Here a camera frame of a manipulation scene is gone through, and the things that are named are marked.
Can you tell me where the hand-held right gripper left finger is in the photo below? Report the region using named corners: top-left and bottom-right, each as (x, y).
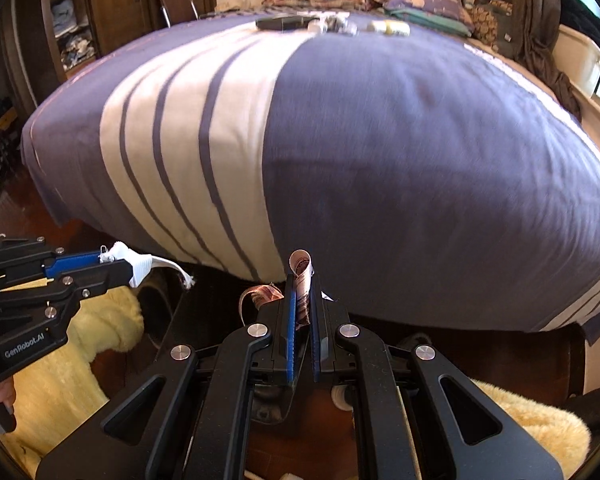
top-left (35, 287), bottom-right (302, 480)

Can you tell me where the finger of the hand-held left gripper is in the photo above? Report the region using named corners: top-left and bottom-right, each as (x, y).
top-left (0, 236), bottom-right (104, 289)
top-left (0, 259), bottom-right (134, 333)

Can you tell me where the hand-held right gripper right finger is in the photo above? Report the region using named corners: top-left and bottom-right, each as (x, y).
top-left (309, 290), bottom-right (565, 480)

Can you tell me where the white cloth scrap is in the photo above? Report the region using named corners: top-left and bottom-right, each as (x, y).
top-left (99, 241), bottom-right (197, 289)

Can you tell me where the striped ribbon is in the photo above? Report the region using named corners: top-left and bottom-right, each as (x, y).
top-left (237, 249), bottom-right (336, 328)

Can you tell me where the yellow fluffy rug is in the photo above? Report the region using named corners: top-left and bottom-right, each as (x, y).
top-left (0, 285), bottom-right (592, 480)

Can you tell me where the blue white striped blanket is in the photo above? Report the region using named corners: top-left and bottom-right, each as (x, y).
top-left (20, 10), bottom-right (600, 346)

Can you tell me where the stack of folded clothes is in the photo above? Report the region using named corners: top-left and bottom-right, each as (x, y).
top-left (47, 0), bottom-right (98, 68)

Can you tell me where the dark wooden wardrobe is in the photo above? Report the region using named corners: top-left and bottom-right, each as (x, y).
top-left (0, 0), bottom-right (216, 111)

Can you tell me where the grey black patterned bed sheet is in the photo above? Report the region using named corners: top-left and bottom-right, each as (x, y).
top-left (200, 2), bottom-right (281, 21)

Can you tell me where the black box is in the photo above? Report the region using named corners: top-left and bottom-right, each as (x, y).
top-left (256, 16), bottom-right (311, 31)

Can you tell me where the yellow bottle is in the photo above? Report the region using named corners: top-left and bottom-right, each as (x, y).
top-left (367, 19), bottom-right (411, 37)

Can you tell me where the teal pillow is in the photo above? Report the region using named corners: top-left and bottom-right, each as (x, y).
top-left (382, 7), bottom-right (473, 38)

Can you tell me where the purple elephant print pillow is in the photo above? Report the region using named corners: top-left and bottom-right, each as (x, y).
top-left (375, 0), bottom-right (473, 26)

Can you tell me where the brown patterned cushion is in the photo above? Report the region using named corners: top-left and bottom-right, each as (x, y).
top-left (462, 0), bottom-right (513, 48)

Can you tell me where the grey-green cushion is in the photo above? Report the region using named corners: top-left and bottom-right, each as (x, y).
top-left (490, 7), bottom-right (526, 56)

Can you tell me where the white storage box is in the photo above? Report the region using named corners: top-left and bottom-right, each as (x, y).
top-left (552, 25), bottom-right (600, 96)

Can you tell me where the brown curtain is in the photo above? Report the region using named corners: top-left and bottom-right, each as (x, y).
top-left (475, 0), bottom-right (583, 121)

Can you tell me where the black jacket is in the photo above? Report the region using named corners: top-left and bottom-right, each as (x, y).
top-left (560, 0), bottom-right (600, 36)

